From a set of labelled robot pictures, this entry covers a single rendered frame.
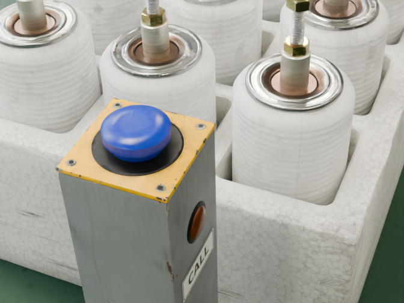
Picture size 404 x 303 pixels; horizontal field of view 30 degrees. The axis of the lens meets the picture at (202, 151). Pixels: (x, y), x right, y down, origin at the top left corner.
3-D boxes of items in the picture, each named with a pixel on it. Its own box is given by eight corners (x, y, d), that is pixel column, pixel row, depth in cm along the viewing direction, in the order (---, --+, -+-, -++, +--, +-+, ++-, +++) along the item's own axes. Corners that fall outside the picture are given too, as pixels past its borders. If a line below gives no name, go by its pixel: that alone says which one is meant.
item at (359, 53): (290, 121, 83) (300, -27, 71) (376, 142, 80) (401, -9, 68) (260, 177, 77) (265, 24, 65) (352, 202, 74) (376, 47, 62)
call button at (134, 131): (183, 137, 45) (181, 110, 43) (154, 181, 42) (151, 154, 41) (124, 122, 46) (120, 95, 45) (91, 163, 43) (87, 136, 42)
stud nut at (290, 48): (288, 41, 57) (289, 31, 57) (311, 45, 57) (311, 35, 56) (281, 55, 56) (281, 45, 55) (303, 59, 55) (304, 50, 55)
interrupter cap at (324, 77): (262, 50, 62) (263, 43, 62) (353, 68, 60) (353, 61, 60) (231, 103, 57) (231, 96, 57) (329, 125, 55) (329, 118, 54)
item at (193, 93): (131, 252, 70) (111, 97, 58) (110, 183, 77) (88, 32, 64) (230, 228, 72) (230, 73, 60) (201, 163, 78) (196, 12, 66)
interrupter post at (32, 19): (51, 20, 67) (44, -14, 64) (45, 34, 65) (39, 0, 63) (24, 20, 67) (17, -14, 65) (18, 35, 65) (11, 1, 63)
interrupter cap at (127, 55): (121, 89, 59) (121, 82, 58) (103, 38, 64) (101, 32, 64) (214, 71, 60) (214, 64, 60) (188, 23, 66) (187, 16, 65)
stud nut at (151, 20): (144, 27, 59) (143, 18, 59) (139, 17, 60) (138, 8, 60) (168, 23, 60) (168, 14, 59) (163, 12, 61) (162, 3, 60)
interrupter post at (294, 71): (283, 74, 60) (285, 38, 58) (312, 80, 59) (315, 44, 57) (274, 91, 58) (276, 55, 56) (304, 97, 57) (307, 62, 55)
